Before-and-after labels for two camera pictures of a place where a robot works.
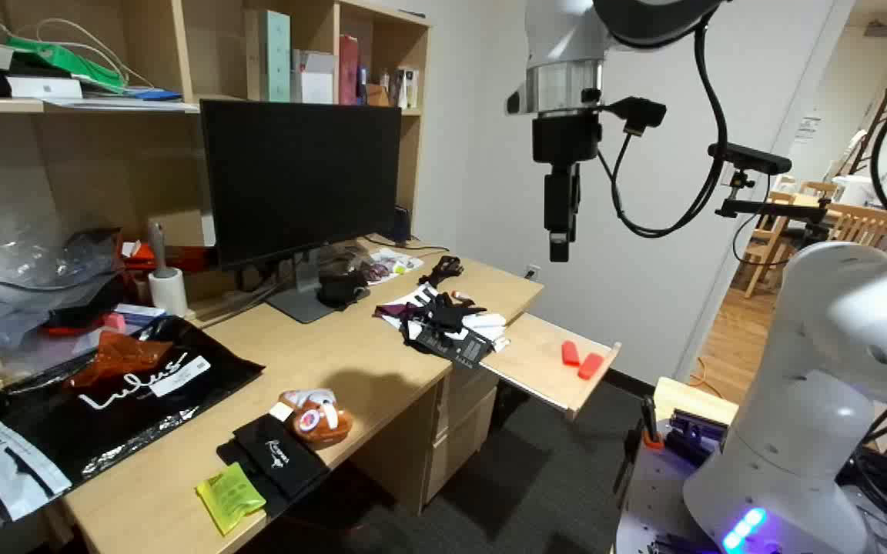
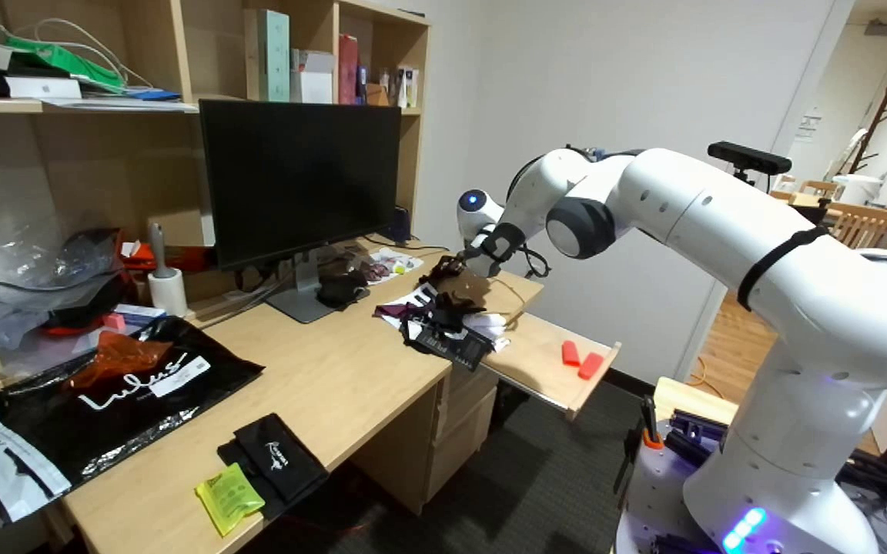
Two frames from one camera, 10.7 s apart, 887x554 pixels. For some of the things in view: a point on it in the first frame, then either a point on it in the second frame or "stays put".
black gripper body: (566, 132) → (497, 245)
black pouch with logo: (275, 459) stays put
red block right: (591, 367) stays put
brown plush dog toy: (320, 416) → (454, 283)
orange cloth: (122, 357) stays put
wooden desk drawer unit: (426, 462) stays put
